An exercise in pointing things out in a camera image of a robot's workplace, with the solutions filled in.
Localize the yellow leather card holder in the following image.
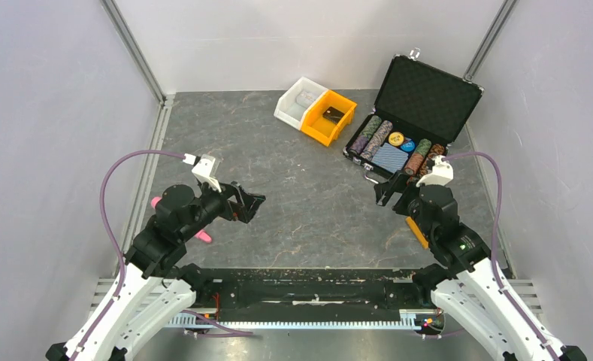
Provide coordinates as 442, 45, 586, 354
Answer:
405, 217, 429, 250

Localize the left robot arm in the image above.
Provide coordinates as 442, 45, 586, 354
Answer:
46, 182, 266, 360

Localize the yellow dealer button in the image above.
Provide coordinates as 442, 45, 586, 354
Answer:
388, 132, 405, 147

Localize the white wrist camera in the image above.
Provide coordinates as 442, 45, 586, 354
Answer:
416, 155, 454, 188
183, 153, 222, 193

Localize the blue dealer button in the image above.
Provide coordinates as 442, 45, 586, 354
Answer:
400, 140, 416, 153

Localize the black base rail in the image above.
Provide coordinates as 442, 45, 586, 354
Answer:
191, 268, 443, 324

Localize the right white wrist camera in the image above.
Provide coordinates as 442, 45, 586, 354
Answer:
416, 155, 454, 188

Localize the yellow plastic bin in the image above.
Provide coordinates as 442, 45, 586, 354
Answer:
301, 90, 357, 147

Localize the white plastic bin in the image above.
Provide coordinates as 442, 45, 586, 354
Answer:
274, 77, 329, 130

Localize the dark card in yellow bin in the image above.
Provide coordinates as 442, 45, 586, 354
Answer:
322, 107, 345, 124

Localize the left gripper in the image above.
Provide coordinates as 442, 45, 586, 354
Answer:
180, 175, 266, 241

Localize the clear item in white bin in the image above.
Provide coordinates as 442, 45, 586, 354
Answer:
295, 89, 318, 109

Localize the black poker chip case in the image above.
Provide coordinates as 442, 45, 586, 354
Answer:
343, 52, 484, 178

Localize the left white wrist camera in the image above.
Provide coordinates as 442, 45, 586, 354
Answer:
183, 153, 222, 193

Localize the pink cylindrical toy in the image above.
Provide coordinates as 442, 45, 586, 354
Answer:
150, 196, 213, 244

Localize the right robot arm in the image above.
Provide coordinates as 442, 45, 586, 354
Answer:
374, 174, 587, 360

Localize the blue playing card deck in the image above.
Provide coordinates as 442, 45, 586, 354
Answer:
371, 143, 409, 173

